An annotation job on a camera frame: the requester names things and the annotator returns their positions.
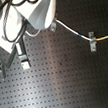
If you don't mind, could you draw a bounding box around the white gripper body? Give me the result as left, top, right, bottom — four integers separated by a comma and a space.
0, 26, 25, 69

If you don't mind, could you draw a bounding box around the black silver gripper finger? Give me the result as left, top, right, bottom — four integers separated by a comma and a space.
14, 40, 32, 71

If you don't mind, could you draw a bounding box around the white cable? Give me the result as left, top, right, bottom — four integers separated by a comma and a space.
23, 9, 108, 54

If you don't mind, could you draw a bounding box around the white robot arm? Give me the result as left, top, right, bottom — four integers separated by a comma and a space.
0, 0, 56, 69

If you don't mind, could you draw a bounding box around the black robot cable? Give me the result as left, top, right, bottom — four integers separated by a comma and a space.
0, 0, 45, 44

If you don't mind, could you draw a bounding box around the metal cable clip upper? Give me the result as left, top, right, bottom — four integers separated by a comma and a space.
50, 21, 57, 32

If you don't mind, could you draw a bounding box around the metal cable clip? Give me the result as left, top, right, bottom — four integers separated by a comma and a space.
88, 32, 97, 52
50, 21, 57, 32

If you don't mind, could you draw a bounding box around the metal cable clip right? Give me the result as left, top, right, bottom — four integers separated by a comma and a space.
88, 32, 97, 52

